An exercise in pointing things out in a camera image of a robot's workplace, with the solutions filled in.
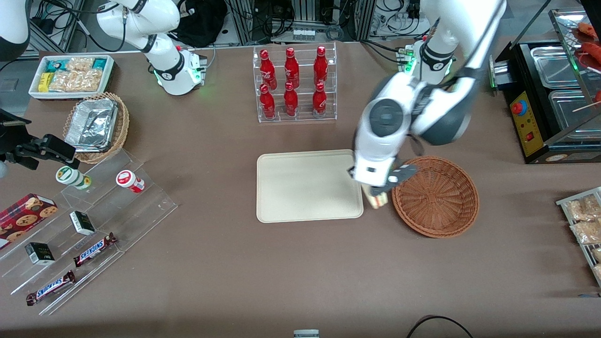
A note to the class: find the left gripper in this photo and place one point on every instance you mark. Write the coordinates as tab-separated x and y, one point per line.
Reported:
377	190

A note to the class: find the small clear cracker bag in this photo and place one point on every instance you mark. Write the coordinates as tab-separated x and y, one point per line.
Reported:
80	64

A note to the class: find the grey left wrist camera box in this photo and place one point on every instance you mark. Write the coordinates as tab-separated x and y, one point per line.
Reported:
404	172

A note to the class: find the red sausage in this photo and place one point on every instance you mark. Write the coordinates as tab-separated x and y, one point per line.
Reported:
591	49
588	29

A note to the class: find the large clear cracker bag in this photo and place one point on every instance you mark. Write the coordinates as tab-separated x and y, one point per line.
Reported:
75	81

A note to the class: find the clear acrylic bottle rack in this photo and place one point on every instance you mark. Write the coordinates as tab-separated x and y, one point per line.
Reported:
305	117

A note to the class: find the red cola bottle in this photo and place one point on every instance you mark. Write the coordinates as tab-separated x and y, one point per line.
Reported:
266	68
291	65
320	63
290	101
267	103
319	101

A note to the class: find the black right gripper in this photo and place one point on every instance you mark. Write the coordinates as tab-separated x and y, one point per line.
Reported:
24	149

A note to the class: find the small black carton box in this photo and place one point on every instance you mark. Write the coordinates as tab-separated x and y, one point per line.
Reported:
40	253
82	223

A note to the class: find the yellow snack packet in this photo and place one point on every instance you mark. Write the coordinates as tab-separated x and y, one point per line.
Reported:
43	82

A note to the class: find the red lid white bottle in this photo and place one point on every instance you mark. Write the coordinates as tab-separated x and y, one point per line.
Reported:
127	180

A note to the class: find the aluminium foil tray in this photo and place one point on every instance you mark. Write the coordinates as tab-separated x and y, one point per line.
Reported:
91	124

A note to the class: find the clear fried snack bag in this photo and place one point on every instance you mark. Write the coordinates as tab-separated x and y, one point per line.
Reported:
587	231
598	271
597	254
582	209

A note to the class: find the light wicker basket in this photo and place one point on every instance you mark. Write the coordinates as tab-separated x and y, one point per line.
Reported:
121	126

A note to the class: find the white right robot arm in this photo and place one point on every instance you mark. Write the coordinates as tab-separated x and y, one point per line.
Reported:
176	70

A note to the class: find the triangle sandwich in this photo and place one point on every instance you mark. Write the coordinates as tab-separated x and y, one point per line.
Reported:
378	202

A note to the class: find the black yellow food warmer machine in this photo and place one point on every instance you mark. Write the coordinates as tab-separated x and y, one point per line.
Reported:
528	122

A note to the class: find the red chocolate chip cookie box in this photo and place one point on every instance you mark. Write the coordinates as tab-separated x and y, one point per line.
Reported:
23	216

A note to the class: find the clear acrylic stepped display stand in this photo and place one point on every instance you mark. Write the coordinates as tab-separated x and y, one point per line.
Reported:
117	211

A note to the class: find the teal snack packet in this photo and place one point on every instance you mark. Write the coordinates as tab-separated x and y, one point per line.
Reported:
55	65
99	64

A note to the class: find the cream rectangular serving tray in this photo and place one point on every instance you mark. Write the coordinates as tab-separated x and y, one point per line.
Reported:
300	188

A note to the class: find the white rectangular snack bin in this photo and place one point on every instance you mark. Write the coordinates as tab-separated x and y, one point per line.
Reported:
70	95

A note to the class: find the white grey box device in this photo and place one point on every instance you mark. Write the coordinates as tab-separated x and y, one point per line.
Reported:
306	334

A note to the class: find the brown round wicker basket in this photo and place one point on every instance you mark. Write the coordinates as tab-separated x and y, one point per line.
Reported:
436	202

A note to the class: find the Snickers chocolate bar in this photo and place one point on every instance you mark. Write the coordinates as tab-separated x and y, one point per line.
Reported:
95	249
50	287

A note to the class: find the steel warmer pan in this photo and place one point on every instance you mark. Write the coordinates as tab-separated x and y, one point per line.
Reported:
570	112
554	68

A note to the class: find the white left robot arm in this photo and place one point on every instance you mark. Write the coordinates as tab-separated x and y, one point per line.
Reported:
469	28

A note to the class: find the green lid sunflower bottle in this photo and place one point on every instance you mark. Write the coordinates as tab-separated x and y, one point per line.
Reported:
70	176

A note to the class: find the black bag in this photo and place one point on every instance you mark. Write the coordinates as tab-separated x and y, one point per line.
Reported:
202	21

